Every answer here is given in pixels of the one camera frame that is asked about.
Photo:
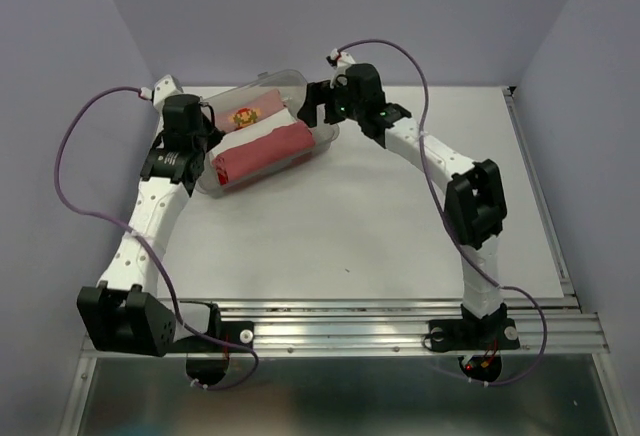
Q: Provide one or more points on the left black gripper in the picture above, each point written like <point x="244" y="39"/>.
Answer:
<point x="214" y="137"/>

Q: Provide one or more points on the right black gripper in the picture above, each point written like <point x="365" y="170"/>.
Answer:
<point x="319" y="93"/>

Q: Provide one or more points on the dusty red t shirt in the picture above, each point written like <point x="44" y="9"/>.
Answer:
<point x="242" y="160"/>

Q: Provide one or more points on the clear plastic storage bin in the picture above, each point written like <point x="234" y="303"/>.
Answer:
<point x="292" y="87"/>

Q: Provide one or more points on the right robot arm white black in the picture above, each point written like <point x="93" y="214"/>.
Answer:
<point x="469" y="197"/>

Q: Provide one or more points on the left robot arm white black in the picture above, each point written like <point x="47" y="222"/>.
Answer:
<point x="121" y="312"/>

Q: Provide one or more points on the white rolled t shirt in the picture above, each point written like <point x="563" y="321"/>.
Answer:
<point x="255" y="131"/>

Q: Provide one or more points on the pink rolled mario t shirt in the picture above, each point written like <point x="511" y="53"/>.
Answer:
<point x="249" y="113"/>

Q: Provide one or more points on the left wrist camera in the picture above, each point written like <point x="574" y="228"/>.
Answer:
<point x="165" y="87"/>

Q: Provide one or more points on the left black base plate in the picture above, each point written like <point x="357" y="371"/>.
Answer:
<point x="238" y="336"/>

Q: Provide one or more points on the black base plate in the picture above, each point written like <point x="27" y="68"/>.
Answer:
<point x="238" y="336"/>
<point x="446" y="335"/>

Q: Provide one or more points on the aluminium frame rail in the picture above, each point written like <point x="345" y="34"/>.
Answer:
<point x="334" y="328"/>

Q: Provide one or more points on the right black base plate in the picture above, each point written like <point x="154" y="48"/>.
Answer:
<point x="446" y="335"/>

